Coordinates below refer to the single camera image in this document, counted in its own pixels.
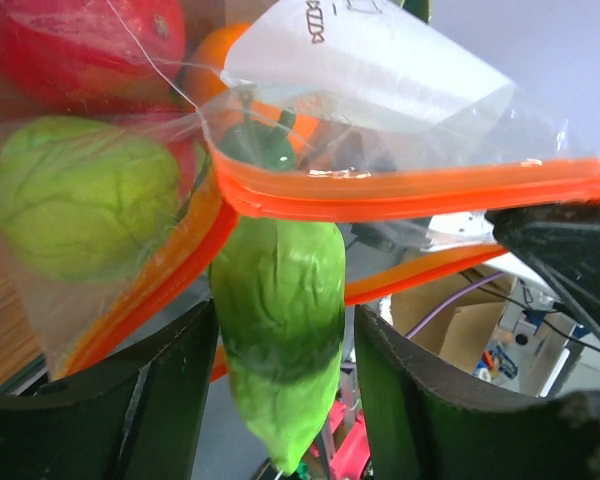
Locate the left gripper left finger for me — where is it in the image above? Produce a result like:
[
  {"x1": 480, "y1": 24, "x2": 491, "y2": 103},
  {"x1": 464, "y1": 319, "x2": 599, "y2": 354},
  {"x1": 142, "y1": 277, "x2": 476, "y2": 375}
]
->
[{"x1": 0, "y1": 301, "x2": 218, "y2": 479}]

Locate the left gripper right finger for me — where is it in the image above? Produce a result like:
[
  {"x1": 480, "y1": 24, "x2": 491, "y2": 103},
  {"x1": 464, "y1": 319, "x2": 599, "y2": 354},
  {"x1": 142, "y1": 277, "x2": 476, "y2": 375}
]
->
[{"x1": 355, "y1": 306, "x2": 600, "y2": 479}]

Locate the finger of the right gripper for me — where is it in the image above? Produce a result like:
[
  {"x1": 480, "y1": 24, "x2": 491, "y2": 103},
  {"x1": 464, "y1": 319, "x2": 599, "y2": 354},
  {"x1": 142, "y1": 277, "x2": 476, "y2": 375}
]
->
[{"x1": 485, "y1": 203, "x2": 600, "y2": 339}]

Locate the green cucumber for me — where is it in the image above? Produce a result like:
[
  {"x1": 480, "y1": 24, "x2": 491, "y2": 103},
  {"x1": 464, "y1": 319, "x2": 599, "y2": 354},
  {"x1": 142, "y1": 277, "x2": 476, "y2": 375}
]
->
[{"x1": 209, "y1": 217, "x2": 346, "y2": 475}]

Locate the clear orange zip top bag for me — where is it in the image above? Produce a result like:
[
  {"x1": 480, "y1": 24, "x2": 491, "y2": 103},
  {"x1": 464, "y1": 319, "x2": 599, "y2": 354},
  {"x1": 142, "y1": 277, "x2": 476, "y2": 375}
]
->
[{"x1": 0, "y1": 1, "x2": 600, "y2": 378}]

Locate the orange fruit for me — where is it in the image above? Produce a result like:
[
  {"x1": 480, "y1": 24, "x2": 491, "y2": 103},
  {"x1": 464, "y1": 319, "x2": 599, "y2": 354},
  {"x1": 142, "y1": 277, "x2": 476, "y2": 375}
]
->
[{"x1": 183, "y1": 22, "x2": 319, "y2": 154}]

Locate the red apple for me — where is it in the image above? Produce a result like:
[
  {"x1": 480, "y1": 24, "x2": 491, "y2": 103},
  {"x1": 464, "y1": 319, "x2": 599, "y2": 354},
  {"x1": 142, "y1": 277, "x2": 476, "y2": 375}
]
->
[{"x1": 0, "y1": 0, "x2": 206, "y2": 191}]

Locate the cardboard box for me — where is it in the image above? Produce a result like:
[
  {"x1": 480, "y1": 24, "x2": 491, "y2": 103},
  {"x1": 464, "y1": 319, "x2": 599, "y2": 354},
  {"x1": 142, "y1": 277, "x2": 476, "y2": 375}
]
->
[{"x1": 380, "y1": 267, "x2": 574, "y2": 397}]

